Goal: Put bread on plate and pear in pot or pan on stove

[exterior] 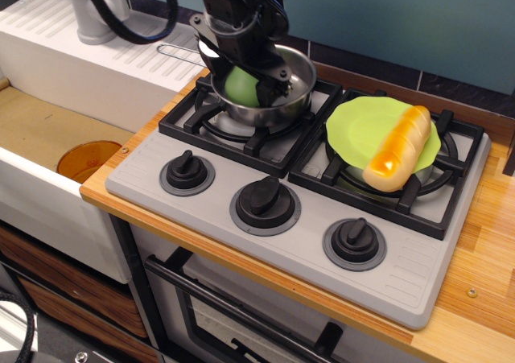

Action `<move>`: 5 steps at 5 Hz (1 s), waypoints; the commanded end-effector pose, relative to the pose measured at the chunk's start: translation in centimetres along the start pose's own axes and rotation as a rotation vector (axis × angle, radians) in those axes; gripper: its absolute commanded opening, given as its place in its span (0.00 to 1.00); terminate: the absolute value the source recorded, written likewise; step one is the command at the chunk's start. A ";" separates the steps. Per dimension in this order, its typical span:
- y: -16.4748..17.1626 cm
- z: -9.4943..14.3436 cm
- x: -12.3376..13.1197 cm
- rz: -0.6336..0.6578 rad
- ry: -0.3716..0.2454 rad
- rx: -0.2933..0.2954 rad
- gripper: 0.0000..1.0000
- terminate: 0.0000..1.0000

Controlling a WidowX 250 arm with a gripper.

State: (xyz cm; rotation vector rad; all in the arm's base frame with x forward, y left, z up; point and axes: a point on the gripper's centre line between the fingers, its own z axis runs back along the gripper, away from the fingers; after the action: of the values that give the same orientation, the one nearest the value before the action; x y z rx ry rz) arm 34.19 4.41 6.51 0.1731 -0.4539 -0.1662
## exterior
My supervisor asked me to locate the left black stove knob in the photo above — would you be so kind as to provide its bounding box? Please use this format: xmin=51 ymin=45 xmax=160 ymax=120
xmin=159 ymin=150 xmax=216 ymax=197

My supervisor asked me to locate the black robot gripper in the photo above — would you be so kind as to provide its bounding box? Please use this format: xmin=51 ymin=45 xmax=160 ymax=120
xmin=190 ymin=14 xmax=291 ymax=107

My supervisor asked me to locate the grey toy faucet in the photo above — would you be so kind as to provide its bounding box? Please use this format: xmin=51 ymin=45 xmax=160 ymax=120
xmin=72 ymin=0 xmax=130 ymax=45

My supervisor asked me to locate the toy bread loaf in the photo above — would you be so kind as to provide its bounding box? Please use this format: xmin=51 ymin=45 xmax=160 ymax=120
xmin=362 ymin=105 xmax=431 ymax=192

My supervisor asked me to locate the black burner grate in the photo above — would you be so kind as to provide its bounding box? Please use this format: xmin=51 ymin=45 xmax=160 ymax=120
xmin=159 ymin=74 xmax=344 ymax=178
xmin=288 ymin=89 xmax=487 ymax=240

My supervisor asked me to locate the left black burner grate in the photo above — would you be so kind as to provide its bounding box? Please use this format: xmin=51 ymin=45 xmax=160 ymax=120
xmin=159 ymin=74 xmax=344 ymax=178

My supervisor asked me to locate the stainless steel pan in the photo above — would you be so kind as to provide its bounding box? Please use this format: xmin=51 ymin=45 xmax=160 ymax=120
xmin=155 ymin=43 xmax=318 ymax=129

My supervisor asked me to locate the black cable lower left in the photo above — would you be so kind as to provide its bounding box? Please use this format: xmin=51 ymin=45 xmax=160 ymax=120
xmin=0 ymin=291 xmax=37 ymax=363

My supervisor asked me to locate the lime green plate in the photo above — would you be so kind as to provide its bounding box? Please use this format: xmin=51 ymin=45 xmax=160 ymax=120
xmin=326 ymin=97 xmax=442 ymax=173

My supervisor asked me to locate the oven door with handle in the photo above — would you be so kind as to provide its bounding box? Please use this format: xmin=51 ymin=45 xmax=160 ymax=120
xmin=145 ymin=248 xmax=407 ymax=362

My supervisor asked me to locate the green toy pear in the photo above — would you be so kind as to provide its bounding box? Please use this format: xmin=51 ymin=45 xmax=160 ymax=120
xmin=225 ymin=66 xmax=259 ymax=108

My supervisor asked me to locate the right black stove knob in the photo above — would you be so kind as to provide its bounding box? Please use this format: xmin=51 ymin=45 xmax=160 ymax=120
xmin=322 ymin=217 xmax=387 ymax=272

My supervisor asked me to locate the grey toy stove top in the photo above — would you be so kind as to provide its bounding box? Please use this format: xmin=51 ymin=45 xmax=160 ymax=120
xmin=105 ymin=69 xmax=492 ymax=331

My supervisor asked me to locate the white toy sink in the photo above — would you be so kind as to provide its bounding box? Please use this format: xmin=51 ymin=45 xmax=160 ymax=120
xmin=1 ymin=0 xmax=201 ymax=283

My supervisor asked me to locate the wooden drawer front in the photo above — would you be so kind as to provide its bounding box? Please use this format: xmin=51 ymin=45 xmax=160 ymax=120
xmin=1 ymin=222 xmax=159 ymax=362

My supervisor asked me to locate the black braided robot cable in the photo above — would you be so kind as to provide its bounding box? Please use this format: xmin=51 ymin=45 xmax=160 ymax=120
xmin=75 ymin=0 xmax=180 ymax=46

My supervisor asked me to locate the right black burner grate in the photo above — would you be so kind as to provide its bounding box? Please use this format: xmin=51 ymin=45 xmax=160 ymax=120
xmin=288 ymin=89 xmax=487 ymax=240

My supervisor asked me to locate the black stove knob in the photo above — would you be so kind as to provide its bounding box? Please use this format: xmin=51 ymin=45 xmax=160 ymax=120
xmin=159 ymin=150 xmax=216 ymax=197
xmin=322 ymin=217 xmax=387 ymax=272
xmin=229 ymin=175 xmax=302 ymax=237

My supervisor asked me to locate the middle black stove knob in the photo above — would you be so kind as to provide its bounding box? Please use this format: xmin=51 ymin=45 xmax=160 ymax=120
xmin=229 ymin=175 xmax=302 ymax=237

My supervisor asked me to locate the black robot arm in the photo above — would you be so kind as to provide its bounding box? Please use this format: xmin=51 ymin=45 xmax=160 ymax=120
xmin=191 ymin=0 xmax=291 ymax=107

